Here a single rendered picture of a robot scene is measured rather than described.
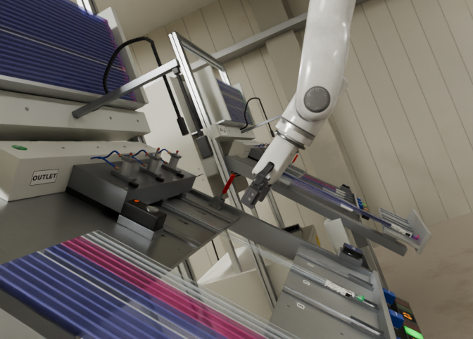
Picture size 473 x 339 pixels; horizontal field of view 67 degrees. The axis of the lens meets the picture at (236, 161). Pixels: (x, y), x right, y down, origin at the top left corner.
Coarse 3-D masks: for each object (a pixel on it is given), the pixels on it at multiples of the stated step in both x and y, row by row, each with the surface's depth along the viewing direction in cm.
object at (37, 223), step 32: (64, 192) 72; (0, 224) 53; (32, 224) 56; (64, 224) 60; (96, 224) 64; (192, 224) 81; (224, 224) 89; (0, 256) 46; (160, 256) 61; (0, 288) 41
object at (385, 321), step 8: (376, 272) 89; (376, 280) 84; (376, 288) 80; (376, 296) 78; (384, 304) 72; (384, 312) 68; (384, 320) 65; (384, 328) 64; (392, 328) 62; (384, 336) 62; (392, 336) 60
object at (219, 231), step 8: (168, 208) 84; (176, 208) 84; (184, 216) 83; (192, 216) 83; (200, 224) 82; (208, 224) 82; (216, 232) 81; (224, 232) 81; (232, 240) 80; (240, 240) 80; (248, 248) 79; (256, 248) 79; (264, 256) 78; (272, 256) 78; (288, 264) 77; (304, 272) 76; (312, 272) 77; (320, 280) 75; (360, 296) 74
